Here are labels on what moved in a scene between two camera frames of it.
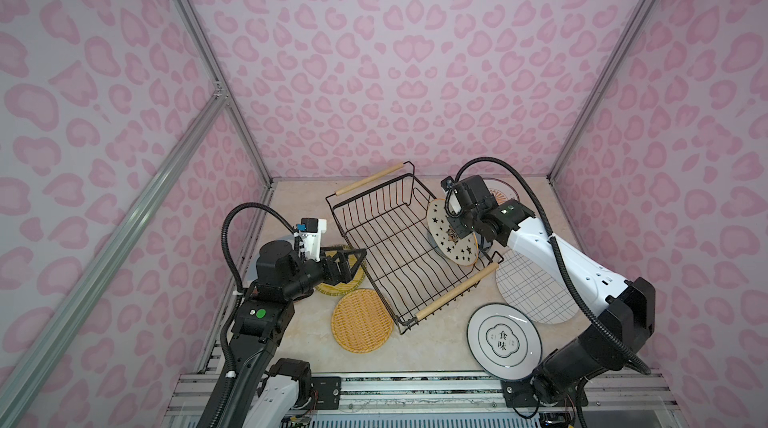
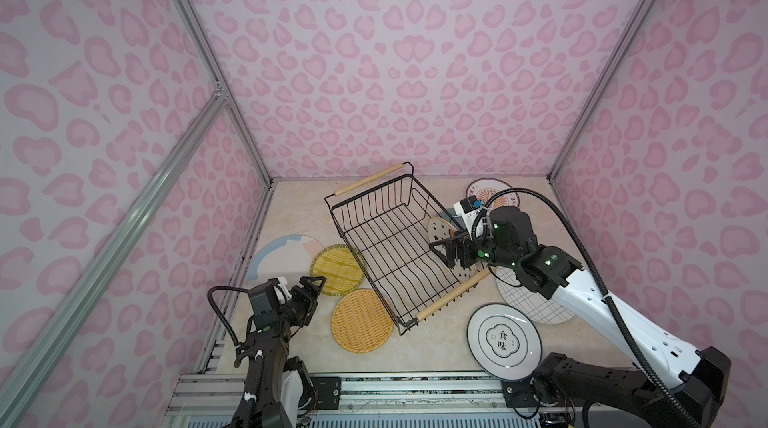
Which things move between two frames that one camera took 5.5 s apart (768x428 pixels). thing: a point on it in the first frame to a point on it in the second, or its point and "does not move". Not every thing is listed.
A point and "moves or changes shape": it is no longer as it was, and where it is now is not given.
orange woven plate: (362, 321) does not move
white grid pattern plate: (532, 291) does not move
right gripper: (454, 221) to (464, 242)
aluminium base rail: (444, 400) does not move
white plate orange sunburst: (501, 190) does not move
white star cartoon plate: (464, 250) moves or changes shape
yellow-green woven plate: (344, 288) does not move
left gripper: (333, 277) to (306, 301)
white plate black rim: (504, 341) does not move
